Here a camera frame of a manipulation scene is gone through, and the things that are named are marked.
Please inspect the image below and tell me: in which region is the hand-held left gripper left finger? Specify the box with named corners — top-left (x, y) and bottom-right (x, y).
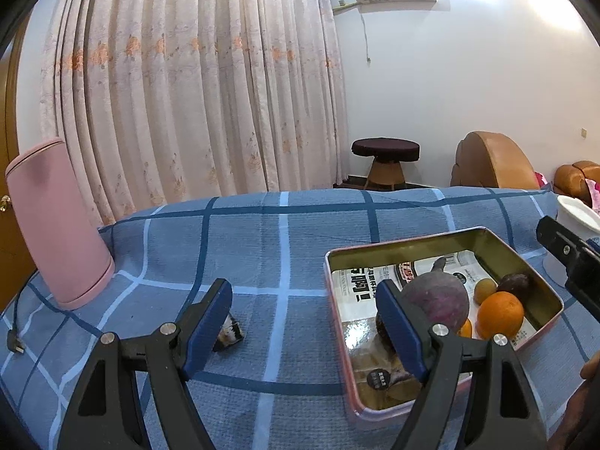
top-left (58, 279), bottom-right (234, 450)

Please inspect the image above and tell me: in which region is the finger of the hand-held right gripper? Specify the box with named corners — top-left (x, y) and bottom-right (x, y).
top-left (536, 216), bottom-right (600, 324)

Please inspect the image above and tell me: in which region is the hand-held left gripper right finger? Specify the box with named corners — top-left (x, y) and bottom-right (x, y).
top-left (376, 280), bottom-right (548, 450)

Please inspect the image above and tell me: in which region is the dark brown water chestnut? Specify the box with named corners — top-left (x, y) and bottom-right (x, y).
top-left (497, 273), bottom-right (533, 302)
top-left (213, 315), bottom-right (245, 353)

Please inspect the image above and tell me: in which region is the pink tin box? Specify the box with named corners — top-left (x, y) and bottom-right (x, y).
top-left (324, 226), bottom-right (564, 429)

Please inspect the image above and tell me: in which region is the large purple round fruit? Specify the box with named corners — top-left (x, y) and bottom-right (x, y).
top-left (400, 257), bottom-right (470, 333)

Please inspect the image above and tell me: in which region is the yellow longan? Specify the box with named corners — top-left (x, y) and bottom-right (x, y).
top-left (473, 278), bottom-right (498, 305)

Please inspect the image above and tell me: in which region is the person's right forearm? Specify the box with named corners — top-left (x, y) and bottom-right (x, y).
top-left (548, 351), bottom-right (600, 450)

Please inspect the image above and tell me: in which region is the brown packet with black label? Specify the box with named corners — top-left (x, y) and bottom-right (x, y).
top-left (351, 323), bottom-right (425, 408)

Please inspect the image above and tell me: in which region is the white cup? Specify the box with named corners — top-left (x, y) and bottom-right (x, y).
top-left (544, 194), bottom-right (600, 287)

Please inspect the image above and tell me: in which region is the printed paper sheet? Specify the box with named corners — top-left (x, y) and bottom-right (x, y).
top-left (332, 252), bottom-right (537, 341)

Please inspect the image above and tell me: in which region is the brown leather sofa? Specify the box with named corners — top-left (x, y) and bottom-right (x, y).
top-left (553, 160), bottom-right (600, 207)

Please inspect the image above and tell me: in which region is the blue plaid tablecloth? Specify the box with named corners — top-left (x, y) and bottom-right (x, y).
top-left (0, 187), bottom-right (600, 450)

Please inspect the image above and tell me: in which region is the pink electric kettle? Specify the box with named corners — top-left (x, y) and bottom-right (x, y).
top-left (6, 137), bottom-right (116, 311)

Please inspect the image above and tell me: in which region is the dark round stool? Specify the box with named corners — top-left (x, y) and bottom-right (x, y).
top-left (351, 138), bottom-right (421, 191)

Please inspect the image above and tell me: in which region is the floral pink curtain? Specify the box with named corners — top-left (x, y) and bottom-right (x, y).
top-left (40, 0), bottom-right (350, 228)

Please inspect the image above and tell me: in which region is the wooden door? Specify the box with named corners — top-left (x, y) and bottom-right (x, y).
top-left (0, 37), bottom-right (38, 301)

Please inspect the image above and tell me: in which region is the black power cable with plug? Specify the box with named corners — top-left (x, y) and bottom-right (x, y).
top-left (7, 281), bottom-right (38, 356)

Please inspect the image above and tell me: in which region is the air conditioner cable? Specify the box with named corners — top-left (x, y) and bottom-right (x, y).
top-left (360, 4), bottom-right (373, 65)

